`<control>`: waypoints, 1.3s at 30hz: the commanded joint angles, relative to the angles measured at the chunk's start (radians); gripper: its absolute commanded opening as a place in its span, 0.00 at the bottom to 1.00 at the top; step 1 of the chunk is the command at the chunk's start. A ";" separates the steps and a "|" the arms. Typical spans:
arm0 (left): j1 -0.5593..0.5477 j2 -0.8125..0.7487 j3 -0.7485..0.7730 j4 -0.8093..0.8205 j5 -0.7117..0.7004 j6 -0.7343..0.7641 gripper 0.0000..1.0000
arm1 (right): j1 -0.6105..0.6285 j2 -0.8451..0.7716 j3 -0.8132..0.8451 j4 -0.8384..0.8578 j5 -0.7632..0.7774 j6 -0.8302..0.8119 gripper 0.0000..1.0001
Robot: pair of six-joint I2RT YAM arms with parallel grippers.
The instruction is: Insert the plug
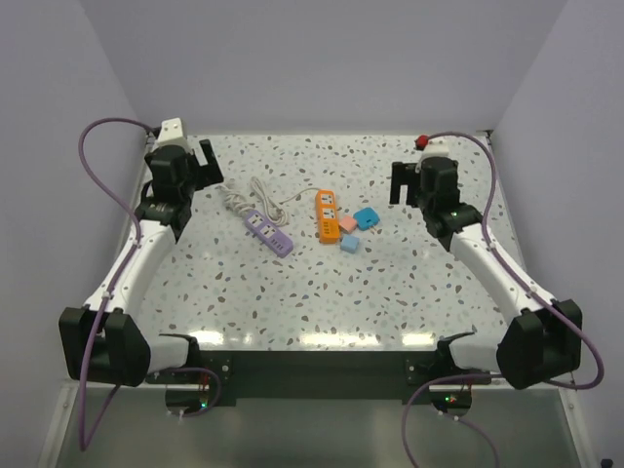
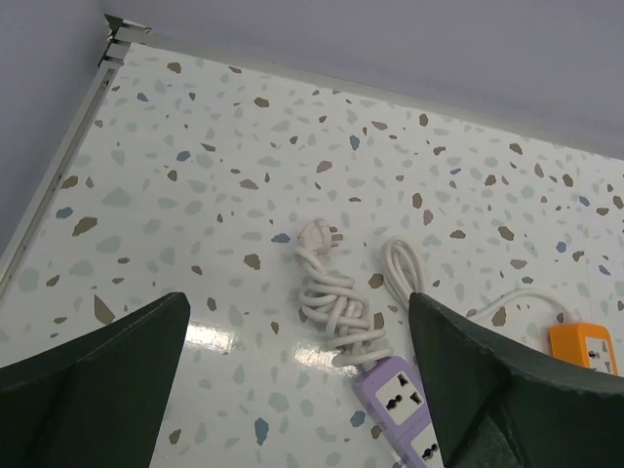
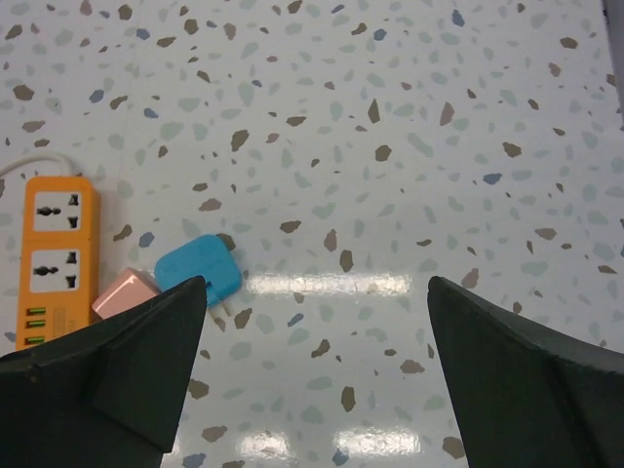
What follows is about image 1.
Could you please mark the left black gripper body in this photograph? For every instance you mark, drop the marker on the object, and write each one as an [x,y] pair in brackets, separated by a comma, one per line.
[190,184]

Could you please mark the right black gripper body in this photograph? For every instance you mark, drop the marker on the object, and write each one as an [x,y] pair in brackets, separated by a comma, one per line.
[425,199]

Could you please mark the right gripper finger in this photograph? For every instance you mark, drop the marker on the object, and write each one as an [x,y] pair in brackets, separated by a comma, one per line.
[395,193]
[404,173]

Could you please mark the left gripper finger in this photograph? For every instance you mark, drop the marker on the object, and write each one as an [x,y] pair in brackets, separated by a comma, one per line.
[212,174]
[206,150]

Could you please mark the teal blue plug adapter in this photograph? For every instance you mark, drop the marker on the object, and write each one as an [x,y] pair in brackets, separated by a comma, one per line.
[366,218]

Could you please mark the pink charger plug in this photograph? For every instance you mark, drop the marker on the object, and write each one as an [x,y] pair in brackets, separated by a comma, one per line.
[347,224]

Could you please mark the light blue charger plug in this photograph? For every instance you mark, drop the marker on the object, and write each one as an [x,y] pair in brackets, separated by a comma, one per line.
[349,243]

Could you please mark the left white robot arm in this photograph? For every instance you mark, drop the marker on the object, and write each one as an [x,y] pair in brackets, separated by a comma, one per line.
[101,340]

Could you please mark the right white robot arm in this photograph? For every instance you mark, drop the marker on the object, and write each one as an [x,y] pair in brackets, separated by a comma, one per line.
[538,343]

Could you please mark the orange power strip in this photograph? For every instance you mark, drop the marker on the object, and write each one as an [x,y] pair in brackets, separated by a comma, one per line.
[328,225]

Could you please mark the purple power strip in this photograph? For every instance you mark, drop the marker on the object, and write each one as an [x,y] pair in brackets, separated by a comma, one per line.
[269,234]

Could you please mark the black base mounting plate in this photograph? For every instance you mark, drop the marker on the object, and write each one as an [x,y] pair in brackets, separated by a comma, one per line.
[347,375]

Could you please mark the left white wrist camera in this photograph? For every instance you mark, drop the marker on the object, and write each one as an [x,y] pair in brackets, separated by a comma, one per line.
[173,133]

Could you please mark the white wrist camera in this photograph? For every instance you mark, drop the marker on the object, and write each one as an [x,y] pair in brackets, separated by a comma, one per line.
[173,133]
[429,147]

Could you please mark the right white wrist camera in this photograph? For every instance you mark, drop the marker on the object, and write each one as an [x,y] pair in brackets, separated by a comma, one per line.
[429,147]

